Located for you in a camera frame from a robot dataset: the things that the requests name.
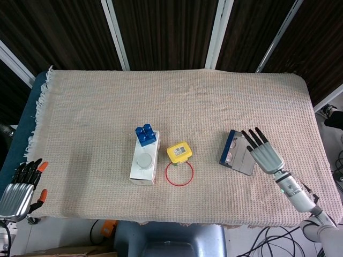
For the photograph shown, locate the orange device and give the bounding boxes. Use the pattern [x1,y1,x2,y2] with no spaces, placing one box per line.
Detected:
[101,220,118,238]

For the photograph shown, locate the beige woven fringed cloth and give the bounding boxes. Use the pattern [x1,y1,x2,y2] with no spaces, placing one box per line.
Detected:
[23,65,337,230]

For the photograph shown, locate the black cable loop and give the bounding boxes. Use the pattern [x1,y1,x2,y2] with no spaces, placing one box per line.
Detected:
[89,219,108,246]

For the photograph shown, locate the white frame post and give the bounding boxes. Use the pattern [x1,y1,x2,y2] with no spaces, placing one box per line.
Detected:
[255,0,305,73]
[100,0,131,71]
[312,84,343,113]
[204,0,234,70]
[0,40,36,88]

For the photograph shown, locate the black side cables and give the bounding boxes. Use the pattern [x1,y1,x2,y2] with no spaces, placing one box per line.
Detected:
[331,149,343,193]

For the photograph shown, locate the black shoe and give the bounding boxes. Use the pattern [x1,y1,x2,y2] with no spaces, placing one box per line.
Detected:
[320,103,343,130]

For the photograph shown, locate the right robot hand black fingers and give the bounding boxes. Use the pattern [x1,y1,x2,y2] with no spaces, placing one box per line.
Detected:
[241,127,285,175]

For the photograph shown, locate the blue building block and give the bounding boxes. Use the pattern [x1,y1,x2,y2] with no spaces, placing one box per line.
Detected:
[135,123,158,147]

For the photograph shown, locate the brown cardboard box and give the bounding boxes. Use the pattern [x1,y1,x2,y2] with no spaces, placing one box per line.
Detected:
[16,245,118,257]

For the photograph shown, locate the black floor cables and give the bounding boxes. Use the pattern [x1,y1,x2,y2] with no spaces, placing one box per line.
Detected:
[235,226,326,257]

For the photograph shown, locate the white cardboard box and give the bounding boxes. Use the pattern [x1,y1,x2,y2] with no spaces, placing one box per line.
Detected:
[129,130,161,186]

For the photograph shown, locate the red ring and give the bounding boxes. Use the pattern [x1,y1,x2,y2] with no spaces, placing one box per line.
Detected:
[165,159,195,187]

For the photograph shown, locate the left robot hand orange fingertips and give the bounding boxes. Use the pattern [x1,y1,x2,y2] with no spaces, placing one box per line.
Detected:
[0,158,49,222]

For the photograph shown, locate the small yellow box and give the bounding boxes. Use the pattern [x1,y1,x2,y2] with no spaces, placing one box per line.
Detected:
[166,141,194,167]

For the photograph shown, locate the blue and grey case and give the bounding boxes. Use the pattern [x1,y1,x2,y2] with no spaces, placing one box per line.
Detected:
[219,129,256,177]

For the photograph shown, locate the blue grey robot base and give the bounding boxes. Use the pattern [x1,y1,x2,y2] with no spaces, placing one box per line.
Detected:
[114,221,228,257]

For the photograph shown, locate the thin-framed eyeglasses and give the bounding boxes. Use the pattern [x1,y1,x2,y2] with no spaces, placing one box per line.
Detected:
[226,135,241,164]

